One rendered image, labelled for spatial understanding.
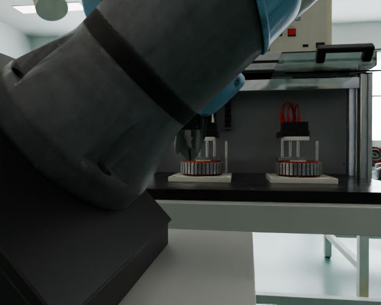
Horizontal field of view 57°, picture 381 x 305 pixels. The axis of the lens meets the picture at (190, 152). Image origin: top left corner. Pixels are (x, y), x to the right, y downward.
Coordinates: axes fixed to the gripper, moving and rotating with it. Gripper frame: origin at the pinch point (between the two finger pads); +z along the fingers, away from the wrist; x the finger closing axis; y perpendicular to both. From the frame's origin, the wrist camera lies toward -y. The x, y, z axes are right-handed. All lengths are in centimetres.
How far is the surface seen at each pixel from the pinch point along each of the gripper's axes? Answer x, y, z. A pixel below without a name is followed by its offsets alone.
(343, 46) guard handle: 30.3, -15.9, -15.4
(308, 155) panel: 32, -40, 25
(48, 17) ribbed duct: -89, -126, -8
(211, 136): 2.2, -24.9, 9.7
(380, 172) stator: 55, -41, 32
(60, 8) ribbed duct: -82, -127, -12
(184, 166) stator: -4.1, -14.1, 12.3
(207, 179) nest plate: 2.2, -9.4, 13.0
